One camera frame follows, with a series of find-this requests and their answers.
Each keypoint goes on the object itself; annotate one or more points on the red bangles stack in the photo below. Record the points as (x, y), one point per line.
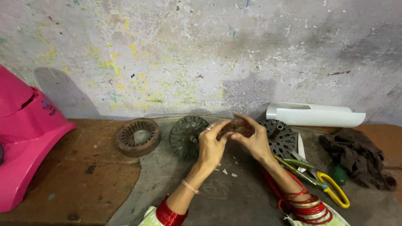
(169, 215)

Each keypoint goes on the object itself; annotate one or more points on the red and gold bangles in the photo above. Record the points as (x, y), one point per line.
(309, 208)

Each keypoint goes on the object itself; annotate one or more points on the white paper scraps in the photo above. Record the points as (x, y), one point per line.
(226, 171)

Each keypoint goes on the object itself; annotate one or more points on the white patterned left sleeve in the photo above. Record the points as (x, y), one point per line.
(150, 218)

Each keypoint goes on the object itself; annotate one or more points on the dark slotted stator disc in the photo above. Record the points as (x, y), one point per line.
(185, 136)

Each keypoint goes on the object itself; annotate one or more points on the person's right hand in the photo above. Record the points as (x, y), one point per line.
(256, 145)

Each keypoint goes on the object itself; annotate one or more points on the dark brown cloth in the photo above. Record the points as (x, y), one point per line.
(355, 155)

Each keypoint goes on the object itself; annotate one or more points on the pink thread wristband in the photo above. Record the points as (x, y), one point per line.
(189, 186)

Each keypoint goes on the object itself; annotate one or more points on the white patterned right sleeve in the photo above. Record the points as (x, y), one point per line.
(336, 218)

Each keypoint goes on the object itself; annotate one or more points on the white rolled plastic sheet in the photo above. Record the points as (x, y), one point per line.
(314, 115)

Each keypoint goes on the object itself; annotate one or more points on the pink plastic housing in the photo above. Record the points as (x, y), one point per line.
(25, 138)

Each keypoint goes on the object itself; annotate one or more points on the person's left hand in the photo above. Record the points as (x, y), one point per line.
(211, 150)

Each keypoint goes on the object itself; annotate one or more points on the white patterned sleeve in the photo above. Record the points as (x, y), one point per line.
(150, 218)
(336, 218)

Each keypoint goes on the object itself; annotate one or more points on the white paper strip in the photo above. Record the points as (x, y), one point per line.
(301, 142)

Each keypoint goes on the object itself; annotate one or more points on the dark perforated metal disc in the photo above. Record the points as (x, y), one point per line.
(281, 139)

